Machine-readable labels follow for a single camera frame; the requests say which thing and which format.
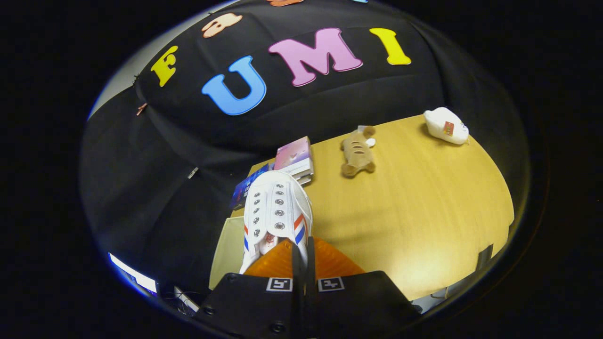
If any green fabric storage box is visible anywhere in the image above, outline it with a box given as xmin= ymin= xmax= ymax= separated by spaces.
xmin=209 ymin=216 xmax=248 ymax=289

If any lit computer monitor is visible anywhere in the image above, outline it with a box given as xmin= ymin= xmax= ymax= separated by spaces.
xmin=108 ymin=252 xmax=158 ymax=297

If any pink cover book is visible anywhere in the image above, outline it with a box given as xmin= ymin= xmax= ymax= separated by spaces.
xmin=274 ymin=136 xmax=313 ymax=171

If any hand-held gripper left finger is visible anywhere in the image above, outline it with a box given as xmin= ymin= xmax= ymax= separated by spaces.
xmin=195 ymin=238 xmax=302 ymax=339

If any brown plush toy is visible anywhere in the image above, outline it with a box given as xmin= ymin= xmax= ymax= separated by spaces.
xmin=340 ymin=125 xmax=377 ymax=178

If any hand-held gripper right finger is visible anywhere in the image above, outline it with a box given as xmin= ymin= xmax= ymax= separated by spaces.
xmin=305 ymin=236 xmax=421 ymax=339

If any white canvas shoe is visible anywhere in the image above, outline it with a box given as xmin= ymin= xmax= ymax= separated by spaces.
xmin=239 ymin=170 xmax=314 ymax=275

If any black table edge bracket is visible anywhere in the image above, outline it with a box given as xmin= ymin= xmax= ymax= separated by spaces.
xmin=477 ymin=243 xmax=494 ymax=273

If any dark blue book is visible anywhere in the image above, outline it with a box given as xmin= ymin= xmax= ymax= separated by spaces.
xmin=229 ymin=163 xmax=270 ymax=210

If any white pouch with red label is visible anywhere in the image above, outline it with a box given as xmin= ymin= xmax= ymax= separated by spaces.
xmin=423 ymin=107 xmax=470 ymax=145

